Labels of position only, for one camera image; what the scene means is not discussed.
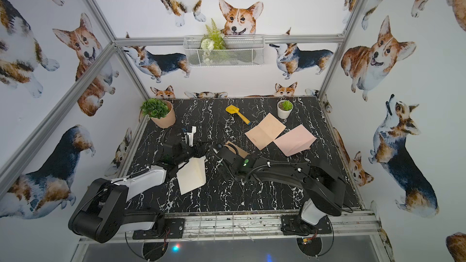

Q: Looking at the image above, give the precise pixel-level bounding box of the aluminium front rail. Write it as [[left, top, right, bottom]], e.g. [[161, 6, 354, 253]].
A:
[[78, 210, 383, 245]]

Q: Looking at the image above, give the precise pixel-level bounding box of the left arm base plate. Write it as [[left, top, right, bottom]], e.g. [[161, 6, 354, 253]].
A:
[[132, 218, 186, 240]]

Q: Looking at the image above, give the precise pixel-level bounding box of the fern and white flower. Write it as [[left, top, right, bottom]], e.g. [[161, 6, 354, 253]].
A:
[[200, 19, 228, 65]]

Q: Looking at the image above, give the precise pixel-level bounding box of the yellow toy shovel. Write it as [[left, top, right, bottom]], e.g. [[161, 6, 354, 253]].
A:
[[226, 105, 251, 125]]

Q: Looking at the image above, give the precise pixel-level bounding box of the brown kraft envelope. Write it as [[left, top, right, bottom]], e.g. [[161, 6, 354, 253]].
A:
[[224, 141, 250, 158]]

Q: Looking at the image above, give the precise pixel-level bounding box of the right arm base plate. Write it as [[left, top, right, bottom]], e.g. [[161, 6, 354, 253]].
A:
[[280, 215, 333, 237]]

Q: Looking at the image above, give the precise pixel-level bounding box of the white wire basket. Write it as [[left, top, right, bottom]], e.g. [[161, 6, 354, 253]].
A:
[[183, 35, 265, 67]]

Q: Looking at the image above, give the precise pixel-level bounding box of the cream letter paper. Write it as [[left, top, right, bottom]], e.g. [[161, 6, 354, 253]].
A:
[[245, 113, 286, 150]]

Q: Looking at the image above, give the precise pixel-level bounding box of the green plant in terracotta pot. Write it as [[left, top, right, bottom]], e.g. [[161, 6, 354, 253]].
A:
[[140, 98, 176, 129]]

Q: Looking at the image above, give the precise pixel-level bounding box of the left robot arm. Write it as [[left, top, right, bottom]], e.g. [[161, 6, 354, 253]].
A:
[[68, 141, 209, 243]]

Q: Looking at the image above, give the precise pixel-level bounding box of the pink envelope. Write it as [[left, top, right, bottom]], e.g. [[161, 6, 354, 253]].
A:
[[274, 124, 317, 156]]

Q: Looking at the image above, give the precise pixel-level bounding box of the small plant in white pot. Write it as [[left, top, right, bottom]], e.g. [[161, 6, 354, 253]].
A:
[[277, 100, 294, 120]]

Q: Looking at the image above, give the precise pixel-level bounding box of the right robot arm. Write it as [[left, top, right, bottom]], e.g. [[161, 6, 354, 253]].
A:
[[209, 145, 347, 226]]

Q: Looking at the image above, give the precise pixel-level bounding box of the white envelope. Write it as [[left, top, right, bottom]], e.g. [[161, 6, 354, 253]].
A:
[[177, 156, 206, 195]]

